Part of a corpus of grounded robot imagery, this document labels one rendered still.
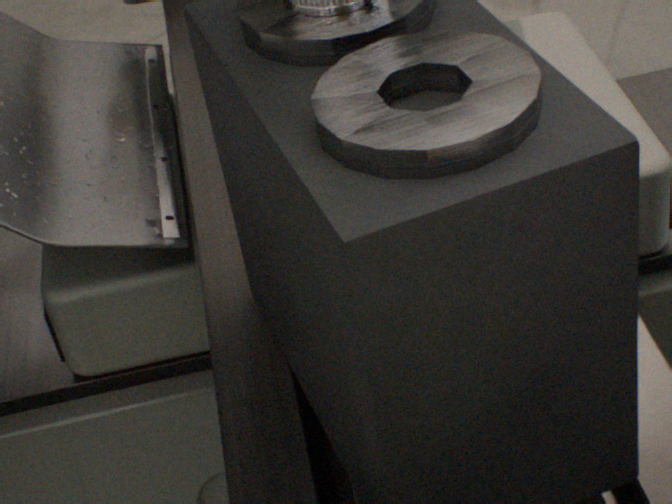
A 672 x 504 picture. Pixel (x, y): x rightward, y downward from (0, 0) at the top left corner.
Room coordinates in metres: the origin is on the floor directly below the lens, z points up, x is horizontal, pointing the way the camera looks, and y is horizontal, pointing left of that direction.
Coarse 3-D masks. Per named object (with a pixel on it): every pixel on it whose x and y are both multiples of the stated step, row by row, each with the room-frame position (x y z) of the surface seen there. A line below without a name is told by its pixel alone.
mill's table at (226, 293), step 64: (192, 0) 0.96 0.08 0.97; (192, 64) 0.85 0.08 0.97; (192, 128) 0.76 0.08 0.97; (192, 192) 0.68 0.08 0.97; (256, 320) 0.54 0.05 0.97; (640, 320) 0.48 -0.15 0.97; (256, 384) 0.49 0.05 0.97; (640, 384) 0.44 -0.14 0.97; (256, 448) 0.44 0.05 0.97; (320, 448) 0.45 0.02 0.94; (640, 448) 0.40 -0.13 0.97
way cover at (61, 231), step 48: (0, 48) 0.97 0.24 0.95; (48, 48) 1.02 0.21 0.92; (96, 48) 1.03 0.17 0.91; (0, 96) 0.89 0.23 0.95; (48, 96) 0.93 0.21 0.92; (96, 96) 0.94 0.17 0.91; (144, 96) 0.94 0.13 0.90; (48, 144) 0.85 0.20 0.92; (96, 144) 0.86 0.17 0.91; (0, 192) 0.76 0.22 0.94; (48, 192) 0.78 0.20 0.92; (96, 192) 0.79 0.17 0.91; (144, 192) 0.80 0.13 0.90; (48, 240) 0.72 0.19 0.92; (96, 240) 0.73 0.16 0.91; (144, 240) 0.73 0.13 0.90
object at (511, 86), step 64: (256, 0) 0.52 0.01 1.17; (384, 0) 0.50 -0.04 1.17; (448, 0) 0.51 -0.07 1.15; (256, 64) 0.49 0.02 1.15; (320, 64) 0.48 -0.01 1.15; (384, 64) 0.44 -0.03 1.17; (448, 64) 0.43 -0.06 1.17; (512, 64) 0.42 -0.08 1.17; (256, 128) 0.45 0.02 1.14; (320, 128) 0.41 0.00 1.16; (384, 128) 0.40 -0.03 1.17; (448, 128) 0.39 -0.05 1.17; (512, 128) 0.38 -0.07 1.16; (576, 128) 0.39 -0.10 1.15; (256, 192) 0.48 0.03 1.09; (320, 192) 0.38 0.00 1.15; (384, 192) 0.37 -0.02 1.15; (448, 192) 0.37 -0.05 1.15; (512, 192) 0.36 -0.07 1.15; (576, 192) 0.37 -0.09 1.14; (256, 256) 0.52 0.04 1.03; (320, 256) 0.38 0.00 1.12; (384, 256) 0.35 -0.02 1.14; (448, 256) 0.36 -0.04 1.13; (512, 256) 0.36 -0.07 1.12; (576, 256) 0.37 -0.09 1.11; (320, 320) 0.40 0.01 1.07; (384, 320) 0.35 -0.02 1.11; (448, 320) 0.36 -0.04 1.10; (512, 320) 0.36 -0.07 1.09; (576, 320) 0.37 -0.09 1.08; (320, 384) 0.43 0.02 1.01; (384, 384) 0.35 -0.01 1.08; (448, 384) 0.36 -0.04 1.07; (512, 384) 0.36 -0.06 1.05; (576, 384) 0.37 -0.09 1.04; (384, 448) 0.35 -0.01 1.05; (448, 448) 0.35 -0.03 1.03; (512, 448) 0.36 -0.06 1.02; (576, 448) 0.37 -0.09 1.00
